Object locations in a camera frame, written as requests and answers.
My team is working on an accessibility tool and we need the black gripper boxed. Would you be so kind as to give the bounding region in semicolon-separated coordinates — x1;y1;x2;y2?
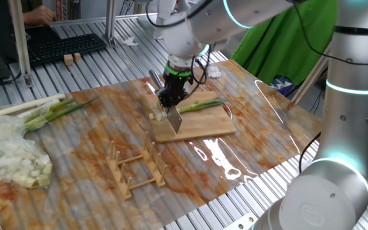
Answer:
157;73;192;109

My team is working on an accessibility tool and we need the steel cleaver knife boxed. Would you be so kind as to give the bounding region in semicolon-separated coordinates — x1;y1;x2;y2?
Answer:
148;69;184;134

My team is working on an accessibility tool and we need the green scallion stalk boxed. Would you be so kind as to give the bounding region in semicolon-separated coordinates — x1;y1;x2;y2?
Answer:
176;97;229;114

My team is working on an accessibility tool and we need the bundle of green scallions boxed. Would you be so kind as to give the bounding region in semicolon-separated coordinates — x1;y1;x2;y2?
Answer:
24;97;98;132

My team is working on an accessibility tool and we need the plastic bag of chopped scallions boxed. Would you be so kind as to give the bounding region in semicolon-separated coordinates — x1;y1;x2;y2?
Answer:
0;114;54;189

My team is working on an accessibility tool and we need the person's hand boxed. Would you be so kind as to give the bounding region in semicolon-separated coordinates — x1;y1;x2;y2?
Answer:
22;5;56;26

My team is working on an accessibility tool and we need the wooden cutting board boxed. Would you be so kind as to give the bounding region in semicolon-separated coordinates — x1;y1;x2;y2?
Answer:
142;91;238;144

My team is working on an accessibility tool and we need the crumpled white tissue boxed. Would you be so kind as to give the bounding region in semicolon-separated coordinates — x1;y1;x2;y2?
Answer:
206;66;222;79
122;36;139;47

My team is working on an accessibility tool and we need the wooden peg rack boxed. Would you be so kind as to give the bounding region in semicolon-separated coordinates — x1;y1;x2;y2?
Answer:
105;131;169;201

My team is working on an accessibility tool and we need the blue patterned bag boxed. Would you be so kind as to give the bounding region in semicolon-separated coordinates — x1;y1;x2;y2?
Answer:
269;75;295;96

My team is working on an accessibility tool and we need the black keyboard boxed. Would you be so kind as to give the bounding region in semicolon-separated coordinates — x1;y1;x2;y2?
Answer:
26;33;108;67

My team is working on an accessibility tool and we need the green cloth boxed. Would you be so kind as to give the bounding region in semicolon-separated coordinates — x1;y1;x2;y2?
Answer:
230;0;338;86

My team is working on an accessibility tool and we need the marble pattern plastic mat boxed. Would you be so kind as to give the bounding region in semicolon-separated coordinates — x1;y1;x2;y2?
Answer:
0;59;324;230

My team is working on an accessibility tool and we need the red white box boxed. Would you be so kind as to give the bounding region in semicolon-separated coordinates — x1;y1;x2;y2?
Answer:
54;0;72;22

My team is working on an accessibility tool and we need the silver robot mounting plate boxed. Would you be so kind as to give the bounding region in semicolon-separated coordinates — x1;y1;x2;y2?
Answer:
222;213;258;230

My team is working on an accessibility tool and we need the long white leek stalk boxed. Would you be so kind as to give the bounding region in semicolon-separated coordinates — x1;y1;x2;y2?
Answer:
0;93;66;116

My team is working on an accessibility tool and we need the black flat device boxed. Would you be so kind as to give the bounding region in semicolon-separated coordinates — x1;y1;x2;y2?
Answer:
26;24;62;42

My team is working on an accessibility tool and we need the green adapter ring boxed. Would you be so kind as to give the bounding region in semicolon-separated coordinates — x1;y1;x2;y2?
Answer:
164;62;193;77

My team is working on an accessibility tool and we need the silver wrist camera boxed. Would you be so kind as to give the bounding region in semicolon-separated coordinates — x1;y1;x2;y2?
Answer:
153;0;176;40

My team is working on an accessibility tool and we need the aluminium frame post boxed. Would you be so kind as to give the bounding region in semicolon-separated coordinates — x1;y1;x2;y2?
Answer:
8;0;34;88
291;44;332;105
104;0;118;48

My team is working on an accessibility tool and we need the black base cable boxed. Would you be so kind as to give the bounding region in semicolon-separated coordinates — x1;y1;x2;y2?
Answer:
298;131;322;173

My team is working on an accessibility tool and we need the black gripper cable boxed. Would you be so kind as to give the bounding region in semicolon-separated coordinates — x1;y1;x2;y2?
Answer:
144;0;368;96

